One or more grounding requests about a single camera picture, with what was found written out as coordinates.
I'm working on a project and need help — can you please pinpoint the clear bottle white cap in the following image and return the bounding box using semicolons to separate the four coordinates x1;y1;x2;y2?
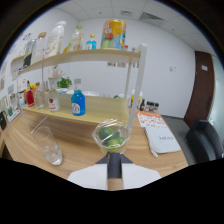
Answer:
47;78;61;113

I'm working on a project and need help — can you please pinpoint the ceiling air vent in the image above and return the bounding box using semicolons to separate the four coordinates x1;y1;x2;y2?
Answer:
139;11;165;24

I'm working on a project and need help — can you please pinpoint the clear bottle orange cap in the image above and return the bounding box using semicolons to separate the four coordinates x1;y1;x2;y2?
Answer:
34;82;46;110

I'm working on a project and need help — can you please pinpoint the orange patterned paper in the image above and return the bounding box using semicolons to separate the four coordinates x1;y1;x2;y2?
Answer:
136;111;168;128

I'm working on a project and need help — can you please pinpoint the black chair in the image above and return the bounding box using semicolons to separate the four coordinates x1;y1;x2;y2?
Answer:
185;118;224;165

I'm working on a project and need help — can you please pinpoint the green potted plant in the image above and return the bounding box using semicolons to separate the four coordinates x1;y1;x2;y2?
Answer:
56;76;73;90

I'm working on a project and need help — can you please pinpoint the clear cup of limes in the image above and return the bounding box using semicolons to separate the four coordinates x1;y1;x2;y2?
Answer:
91;118;133;156

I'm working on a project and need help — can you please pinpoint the brown door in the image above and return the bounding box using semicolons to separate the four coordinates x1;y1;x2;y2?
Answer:
183;50;214;128

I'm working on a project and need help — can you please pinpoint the clear drinking glass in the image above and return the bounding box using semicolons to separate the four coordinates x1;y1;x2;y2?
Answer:
33;125;64;167

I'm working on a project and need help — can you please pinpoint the white tray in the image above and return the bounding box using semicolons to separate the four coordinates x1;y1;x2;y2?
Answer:
6;106;22;124

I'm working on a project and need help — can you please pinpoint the clear bottle green cap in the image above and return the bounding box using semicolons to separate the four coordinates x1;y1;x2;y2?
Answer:
68;24;85;53

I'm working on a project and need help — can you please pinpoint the glass jar with cork lid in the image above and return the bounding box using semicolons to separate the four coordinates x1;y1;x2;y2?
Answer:
31;31;48;64

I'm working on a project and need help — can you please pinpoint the wooden two-tier shelf rack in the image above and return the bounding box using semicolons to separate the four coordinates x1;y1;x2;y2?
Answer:
14;43;148;134

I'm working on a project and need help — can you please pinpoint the small clear bottle blue cap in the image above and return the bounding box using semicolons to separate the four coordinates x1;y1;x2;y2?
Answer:
85;33;98;51

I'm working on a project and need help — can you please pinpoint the blue liquid bottle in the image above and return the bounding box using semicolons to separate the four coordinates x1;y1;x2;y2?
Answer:
70;78;87;117

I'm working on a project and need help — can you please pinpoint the silver black soda water can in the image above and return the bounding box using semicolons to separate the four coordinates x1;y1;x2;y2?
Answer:
22;39;37;69

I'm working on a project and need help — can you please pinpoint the red liquid bottle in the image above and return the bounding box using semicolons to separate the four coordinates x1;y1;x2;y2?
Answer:
25;80;36;108

